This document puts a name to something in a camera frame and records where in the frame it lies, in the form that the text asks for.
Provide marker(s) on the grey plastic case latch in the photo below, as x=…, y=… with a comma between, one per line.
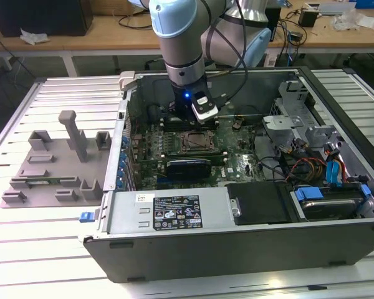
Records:
x=126, y=79

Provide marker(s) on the black drive bay cover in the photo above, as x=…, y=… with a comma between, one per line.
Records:
x=258, y=202

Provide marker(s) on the black power adapter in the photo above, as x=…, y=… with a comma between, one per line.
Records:
x=296, y=36

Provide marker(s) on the grey parts rack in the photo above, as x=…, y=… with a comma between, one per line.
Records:
x=59, y=149

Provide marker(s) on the black computer tower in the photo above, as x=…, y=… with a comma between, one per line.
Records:
x=40, y=15

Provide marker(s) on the black box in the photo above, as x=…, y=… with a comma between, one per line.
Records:
x=275, y=18

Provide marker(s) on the CPU socket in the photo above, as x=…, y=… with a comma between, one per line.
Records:
x=198, y=150

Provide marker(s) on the hard disk in blue carrier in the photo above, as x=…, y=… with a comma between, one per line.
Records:
x=327, y=209

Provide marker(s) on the round coin cell battery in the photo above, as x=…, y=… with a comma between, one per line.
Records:
x=237, y=125

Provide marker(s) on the blue case latch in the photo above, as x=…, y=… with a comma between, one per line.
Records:
x=86, y=217

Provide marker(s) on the wooden desk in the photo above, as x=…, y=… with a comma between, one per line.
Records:
x=112, y=37

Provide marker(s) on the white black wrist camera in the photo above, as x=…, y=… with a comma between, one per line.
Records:
x=204, y=107

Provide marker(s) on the silver power supply unit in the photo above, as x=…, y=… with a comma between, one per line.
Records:
x=127, y=215

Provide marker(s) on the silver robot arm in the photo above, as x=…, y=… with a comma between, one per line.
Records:
x=180, y=43

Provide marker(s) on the clear plastic bags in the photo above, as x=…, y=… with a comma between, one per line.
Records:
x=346, y=20

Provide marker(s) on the green RAM stick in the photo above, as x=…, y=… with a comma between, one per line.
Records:
x=46, y=181

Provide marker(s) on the black grey PC case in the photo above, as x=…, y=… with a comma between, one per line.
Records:
x=205, y=255

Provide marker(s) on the small black device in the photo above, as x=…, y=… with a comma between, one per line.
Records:
x=308, y=18

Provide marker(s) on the green motherboard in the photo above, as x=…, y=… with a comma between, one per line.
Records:
x=233, y=146

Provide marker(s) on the crumpled white paper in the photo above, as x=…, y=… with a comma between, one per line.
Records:
x=34, y=36

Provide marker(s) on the black RAM slot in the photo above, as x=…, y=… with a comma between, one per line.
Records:
x=168, y=123
x=169, y=127
x=193, y=152
x=193, y=156

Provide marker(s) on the silver metal drive cage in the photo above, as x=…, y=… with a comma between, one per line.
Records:
x=283, y=122

